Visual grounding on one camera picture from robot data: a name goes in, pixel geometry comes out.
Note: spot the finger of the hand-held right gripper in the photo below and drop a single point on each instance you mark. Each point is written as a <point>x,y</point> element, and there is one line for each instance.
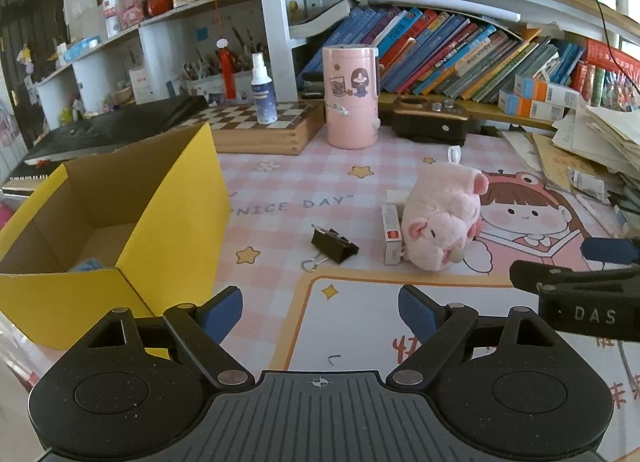
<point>602,250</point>
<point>535,274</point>

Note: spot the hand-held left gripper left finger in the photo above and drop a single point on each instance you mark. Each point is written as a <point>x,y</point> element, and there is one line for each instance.
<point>225,313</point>

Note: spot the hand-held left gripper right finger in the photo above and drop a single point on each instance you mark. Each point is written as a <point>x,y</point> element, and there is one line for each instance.
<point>417,316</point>

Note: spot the small white red box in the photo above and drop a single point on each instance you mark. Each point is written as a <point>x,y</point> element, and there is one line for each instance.
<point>391,234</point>

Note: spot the pink plush pig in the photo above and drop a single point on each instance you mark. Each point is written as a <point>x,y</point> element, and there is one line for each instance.
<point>440,212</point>

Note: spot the yellow cardboard box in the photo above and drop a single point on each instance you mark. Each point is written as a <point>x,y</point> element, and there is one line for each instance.
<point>175,207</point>

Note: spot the dark brown desktop box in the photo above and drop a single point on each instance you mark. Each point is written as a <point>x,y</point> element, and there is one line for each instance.
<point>430,125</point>

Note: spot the pile of papers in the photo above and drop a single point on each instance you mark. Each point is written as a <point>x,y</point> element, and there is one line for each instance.
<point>590,142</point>

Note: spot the black binder clip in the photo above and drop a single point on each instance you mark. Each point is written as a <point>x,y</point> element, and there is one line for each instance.
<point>332,244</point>

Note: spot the orange blue white carton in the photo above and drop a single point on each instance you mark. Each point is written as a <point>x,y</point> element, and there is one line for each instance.
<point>525,107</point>
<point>547,90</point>

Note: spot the row of thin colourful books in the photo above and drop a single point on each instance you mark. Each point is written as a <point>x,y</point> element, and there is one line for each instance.
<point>610,77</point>

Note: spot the wooden chessboard box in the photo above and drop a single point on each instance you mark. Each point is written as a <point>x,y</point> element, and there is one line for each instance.
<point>270,135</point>

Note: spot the white spray bottle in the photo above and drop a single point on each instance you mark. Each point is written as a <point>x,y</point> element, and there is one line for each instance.
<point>264,97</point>

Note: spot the black electronic keyboard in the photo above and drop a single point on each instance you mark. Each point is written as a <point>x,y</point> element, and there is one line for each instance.
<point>100,127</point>

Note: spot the pink cylindrical container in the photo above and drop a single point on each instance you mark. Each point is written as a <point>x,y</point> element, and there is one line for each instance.
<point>350,97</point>

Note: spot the pen holder with brushes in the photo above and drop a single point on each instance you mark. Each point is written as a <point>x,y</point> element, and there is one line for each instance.
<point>215,77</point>

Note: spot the red tassel pendant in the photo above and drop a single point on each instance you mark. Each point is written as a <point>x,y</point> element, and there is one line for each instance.
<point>229,72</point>

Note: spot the white box red label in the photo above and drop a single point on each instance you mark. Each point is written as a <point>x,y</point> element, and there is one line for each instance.
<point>141,85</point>

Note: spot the white shelf unit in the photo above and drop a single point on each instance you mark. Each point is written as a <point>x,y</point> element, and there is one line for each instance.
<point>165,42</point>

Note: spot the white tube lamp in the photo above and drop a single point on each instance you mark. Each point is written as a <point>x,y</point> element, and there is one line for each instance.
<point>440,3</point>

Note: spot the blue wipes packet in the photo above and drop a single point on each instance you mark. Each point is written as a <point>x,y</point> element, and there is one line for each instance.
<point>82,47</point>

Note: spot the small pink box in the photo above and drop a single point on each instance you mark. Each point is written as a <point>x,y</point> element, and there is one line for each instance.
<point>132,15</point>

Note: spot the white bottle red label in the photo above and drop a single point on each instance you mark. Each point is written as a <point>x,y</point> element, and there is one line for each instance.
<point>112,12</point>

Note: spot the dark wooden door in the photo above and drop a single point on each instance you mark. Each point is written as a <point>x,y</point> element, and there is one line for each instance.
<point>25,17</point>

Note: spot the white desk shelf post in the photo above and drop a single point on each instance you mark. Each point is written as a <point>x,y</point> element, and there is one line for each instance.
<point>275,17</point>

